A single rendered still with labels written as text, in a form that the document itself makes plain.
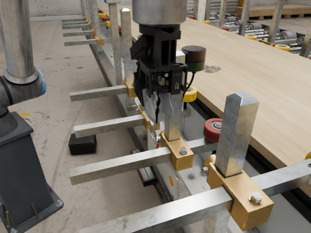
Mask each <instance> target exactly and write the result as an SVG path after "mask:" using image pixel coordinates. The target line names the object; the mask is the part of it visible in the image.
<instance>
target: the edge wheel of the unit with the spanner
mask: <svg viewBox="0 0 311 233"><path fill-rule="evenodd" d="M221 125H222V119H220V118H212V119H209V120H207V121H206V122H205V124H204V132H203V134H204V136H205V138H206V139H208V140H210V141H212V142H216V143H218V141H219V136H220V130H221ZM216 151H217V150H214V151H212V155H213V154H216Z"/></svg>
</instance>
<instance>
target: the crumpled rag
mask: <svg viewBox="0 0 311 233"><path fill-rule="evenodd" d="M219 70H221V67H219V66H218V67H216V66H213V65H212V66H211V67H209V66H208V65H205V69H204V72H209V73H210V72H216V71H219Z"/></svg>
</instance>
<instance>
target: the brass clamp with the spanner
mask: <svg viewBox="0 0 311 233"><path fill-rule="evenodd" d="M159 136H160V137H161V140H162V143H161V147H168V148H169V150H170V152H171V161H170V163H171V164H172V166H173V168H174V169H175V171H176V172H178V171H182V170H185V169H189V168H192V167H193V156H194V153H193V152H192V151H191V149H190V148H189V147H188V145H187V144H186V143H185V142H184V140H183V139H182V138H181V136H180V139H177V140H172V141H168V139H167V138H166V136H165V135H164V130H163V131H161V132H160V134H159ZM181 147H185V148H186V149H187V154H186V155H181V154H180V153H179V151H180V148H181Z"/></svg>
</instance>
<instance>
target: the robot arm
mask: <svg viewBox="0 0 311 233"><path fill-rule="evenodd" d="M188 3H189V0H132V17H133V21H134V22H135V23H138V24H139V32H140V33H142V35H141V36H140V37H139V39H138V40H137V41H136V42H135V43H134V44H133V46H132V47H131V48H130V53H131V59H132V60H137V62H136V65H137V72H135V73H133V75H134V81H133V87H134V91H135V94H136V95H137V97H138V99H139V101H140V103H141V105H142V107H143V109H144V110H145V112H146V114H147V116H148V118H149V119H150V120H151V121H152V122H153V123H154V124H157V123H159V122H160V121H161V120H162V119H163V117H164V115H165V114H166V115H168V116H170V117H171V116H172V115H173V112H174V110H173V107H172V104H171V101H170V99H171V95H175V94H180V91H181V90H182V91H183V92H184V93H186V88H187V72H188V65H187V64H185V63H184V62H183V61H181V60H180V59H179V58H177V57H176V47H177V40H179V39H180V38H181V30H180V24H182V23H184V22H185V21H186V15H187V4H188ZM0 33H1V39H2V43H3V49H4V53H5V59H6V67H5V68H4V70H3V75H1V76H0V138H1V137H4V136H6V135H8V134H10V133H12V132H13V131H14V130H15V129H16V128H17V127H18V121H17V119H16V118H15V117H14V116H13V115H12V114H11V113H10V112H9V110H8V106H11V105H14V104H18V103H21V102H24V101H27V100H30V99H33V98H38V97H39V96H42V95H44V94H45V92H46V82H45V78H44V76H43V74H42V72H41V71H40V70H39V69H38V68H36V67H35V66H34V63H33V51H32V39H31V23H30V10H29V0H0ZM183 72H184V73H185V82H184V85H183V84H182V75H183ZM155 94H157V96H158V100H157V103H156V106H157V109H156V111H155V106H154V104H153V101H154V98H155Z"/></svg>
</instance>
